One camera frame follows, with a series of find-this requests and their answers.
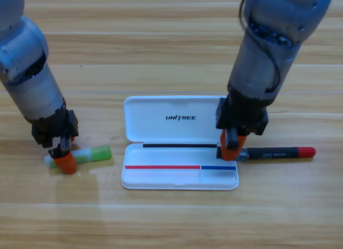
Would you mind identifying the red and black marker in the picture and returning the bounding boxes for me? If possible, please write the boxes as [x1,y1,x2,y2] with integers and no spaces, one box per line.
[247,146,317,163]

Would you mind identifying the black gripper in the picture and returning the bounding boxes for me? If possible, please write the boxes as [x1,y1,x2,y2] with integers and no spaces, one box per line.
[215,85,277,162]
[31,104,80,175]

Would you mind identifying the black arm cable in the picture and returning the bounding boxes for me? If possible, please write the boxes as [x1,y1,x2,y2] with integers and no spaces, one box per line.
[238,0,282,94]

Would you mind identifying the white Unitree pencil case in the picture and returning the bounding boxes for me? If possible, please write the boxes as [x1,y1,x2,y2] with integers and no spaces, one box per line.
[121,95,240,191]

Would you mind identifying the green and white highlighter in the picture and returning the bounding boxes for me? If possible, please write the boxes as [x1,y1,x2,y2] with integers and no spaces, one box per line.
[44,145,112,169]

